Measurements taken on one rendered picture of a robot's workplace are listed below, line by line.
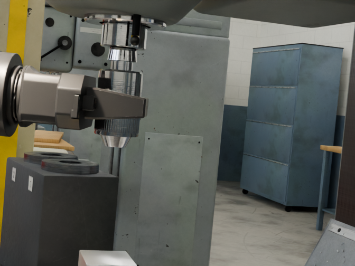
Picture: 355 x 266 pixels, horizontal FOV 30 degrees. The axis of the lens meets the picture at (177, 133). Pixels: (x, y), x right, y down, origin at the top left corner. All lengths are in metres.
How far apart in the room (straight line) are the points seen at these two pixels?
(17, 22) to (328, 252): 1.68
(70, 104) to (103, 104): 0.04
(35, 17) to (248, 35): 8.31
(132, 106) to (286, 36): 9.19
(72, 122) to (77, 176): 0.35
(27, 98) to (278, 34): 9.48
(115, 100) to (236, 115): 9.84
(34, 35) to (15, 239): 1.39
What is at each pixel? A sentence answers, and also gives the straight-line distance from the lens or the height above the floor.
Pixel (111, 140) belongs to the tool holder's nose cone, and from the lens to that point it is 0.69.
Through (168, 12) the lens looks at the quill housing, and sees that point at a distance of 0.66.
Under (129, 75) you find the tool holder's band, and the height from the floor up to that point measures 1.25.
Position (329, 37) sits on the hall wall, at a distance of 8.76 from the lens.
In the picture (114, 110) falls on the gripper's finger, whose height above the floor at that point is 1.22.
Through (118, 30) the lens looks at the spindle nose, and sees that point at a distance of 0.68.
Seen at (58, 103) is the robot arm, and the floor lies 1.22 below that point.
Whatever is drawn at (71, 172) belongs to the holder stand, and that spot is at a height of 1.11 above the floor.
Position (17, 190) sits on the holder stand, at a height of 1.06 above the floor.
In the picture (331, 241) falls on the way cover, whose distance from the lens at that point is 0.97.
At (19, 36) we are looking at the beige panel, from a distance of 2.41.
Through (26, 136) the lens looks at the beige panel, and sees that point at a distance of 2.42.
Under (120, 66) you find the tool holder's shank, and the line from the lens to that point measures 0.69.
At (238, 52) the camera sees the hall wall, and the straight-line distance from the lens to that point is 10.51.
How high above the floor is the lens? 1.23
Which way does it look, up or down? 3 degrees down
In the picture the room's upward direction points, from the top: 5 degrees clockwise
